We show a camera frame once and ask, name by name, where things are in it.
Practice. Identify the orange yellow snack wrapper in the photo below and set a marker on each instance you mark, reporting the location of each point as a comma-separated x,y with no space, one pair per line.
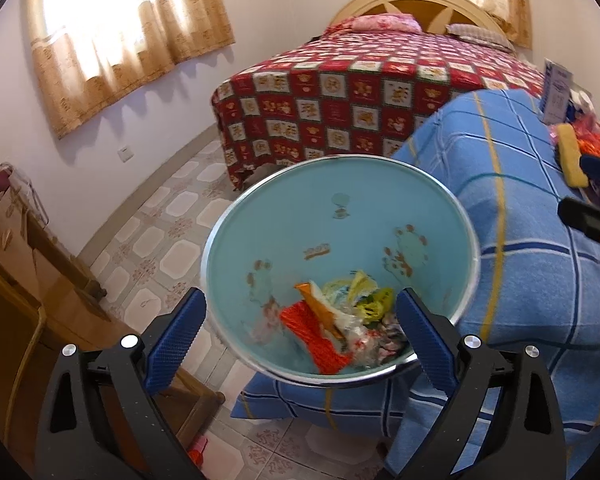
320,307

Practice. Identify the light blue trash bin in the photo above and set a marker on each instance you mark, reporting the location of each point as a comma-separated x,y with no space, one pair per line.
305,210

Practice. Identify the yellow pleated paper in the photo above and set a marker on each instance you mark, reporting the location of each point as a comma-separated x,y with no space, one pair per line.
370,310

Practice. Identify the grey pink wrapper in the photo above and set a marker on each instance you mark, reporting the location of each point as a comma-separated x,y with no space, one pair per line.
391,341

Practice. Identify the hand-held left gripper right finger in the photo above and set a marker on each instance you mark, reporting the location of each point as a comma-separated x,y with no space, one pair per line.
425,340

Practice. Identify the yellow sponge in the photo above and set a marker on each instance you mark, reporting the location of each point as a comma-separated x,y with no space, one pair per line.
570,155

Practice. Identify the clear plastic bag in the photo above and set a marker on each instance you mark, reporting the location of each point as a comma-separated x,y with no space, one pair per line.
360,342

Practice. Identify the wrappers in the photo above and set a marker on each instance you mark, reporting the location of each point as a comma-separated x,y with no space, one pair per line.
315,342

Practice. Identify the pink pillow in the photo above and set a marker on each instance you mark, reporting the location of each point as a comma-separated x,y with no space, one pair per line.
380,23

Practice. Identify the small red item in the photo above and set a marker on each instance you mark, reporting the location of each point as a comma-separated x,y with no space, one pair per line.
197,455

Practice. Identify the pale green wrapper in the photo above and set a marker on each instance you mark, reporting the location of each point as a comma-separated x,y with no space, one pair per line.
347,286

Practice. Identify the red patterned bedspread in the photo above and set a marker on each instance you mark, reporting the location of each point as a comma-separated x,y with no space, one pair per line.
355,85

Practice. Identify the white blue milk carton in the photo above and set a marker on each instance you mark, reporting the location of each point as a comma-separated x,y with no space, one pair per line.
557,90

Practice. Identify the striped pillow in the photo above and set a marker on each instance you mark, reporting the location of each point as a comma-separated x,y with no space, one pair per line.
480,36

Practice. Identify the white wall socket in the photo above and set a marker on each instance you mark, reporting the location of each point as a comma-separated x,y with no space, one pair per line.
125,152

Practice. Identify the blue plaid blanket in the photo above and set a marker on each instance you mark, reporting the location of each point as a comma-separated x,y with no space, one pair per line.
520,210

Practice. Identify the beige patterned window curtain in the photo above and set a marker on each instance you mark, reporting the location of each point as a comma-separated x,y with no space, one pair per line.
130,60
510,5

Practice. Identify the wooden cabinet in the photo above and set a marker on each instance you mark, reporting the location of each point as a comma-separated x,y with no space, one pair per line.
30,270

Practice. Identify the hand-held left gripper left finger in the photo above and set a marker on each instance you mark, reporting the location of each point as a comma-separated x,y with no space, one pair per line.
175,340

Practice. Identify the cream wooden headboard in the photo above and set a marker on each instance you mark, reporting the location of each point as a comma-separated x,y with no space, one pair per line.
405,0

